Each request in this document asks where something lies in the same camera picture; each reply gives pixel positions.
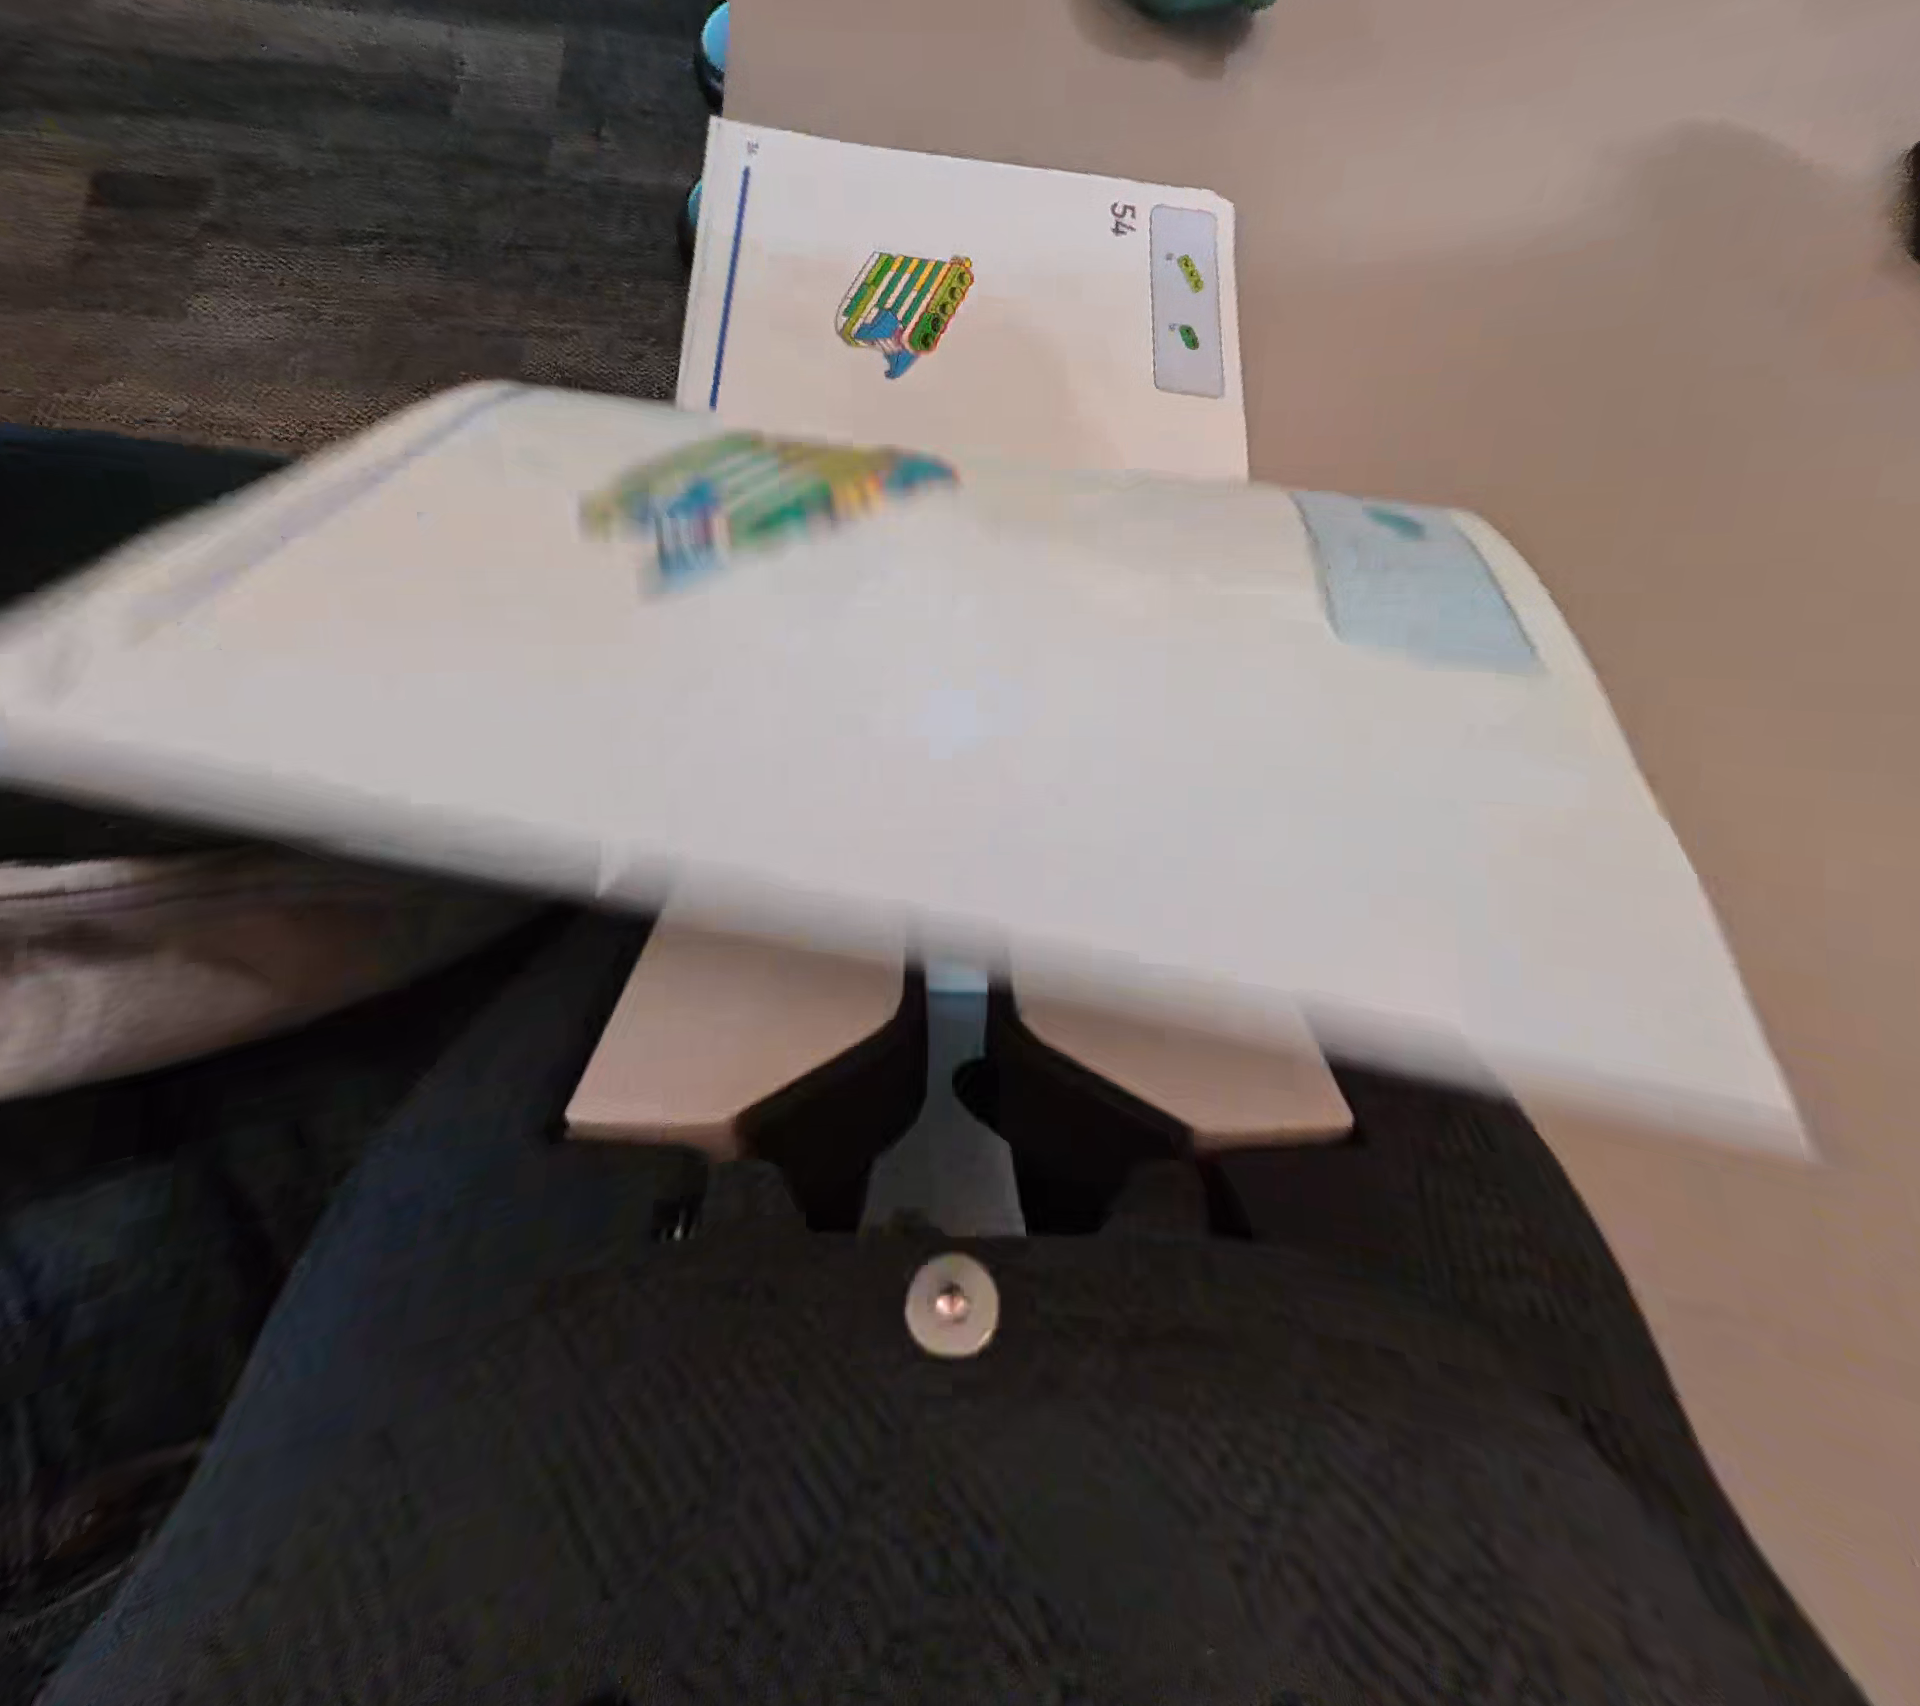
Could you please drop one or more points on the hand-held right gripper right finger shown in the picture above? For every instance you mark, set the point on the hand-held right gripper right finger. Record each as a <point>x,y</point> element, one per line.
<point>1201,1085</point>

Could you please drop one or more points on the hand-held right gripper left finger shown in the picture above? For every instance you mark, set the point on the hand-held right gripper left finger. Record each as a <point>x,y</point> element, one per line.
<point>704,1061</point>

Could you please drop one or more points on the brick instruction booklet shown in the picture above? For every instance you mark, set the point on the brick instruction booklet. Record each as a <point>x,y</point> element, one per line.
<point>1050,760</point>

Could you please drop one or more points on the grey desk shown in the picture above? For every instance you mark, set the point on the grey desk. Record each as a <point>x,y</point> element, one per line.
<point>1574,310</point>

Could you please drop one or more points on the person's grey sweatshirt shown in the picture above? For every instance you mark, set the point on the person's grey sweatshirt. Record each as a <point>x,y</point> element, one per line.
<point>224,971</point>

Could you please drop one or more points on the turquoise and black object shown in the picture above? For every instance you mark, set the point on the turquoise and black object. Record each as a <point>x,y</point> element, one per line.
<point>716,56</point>

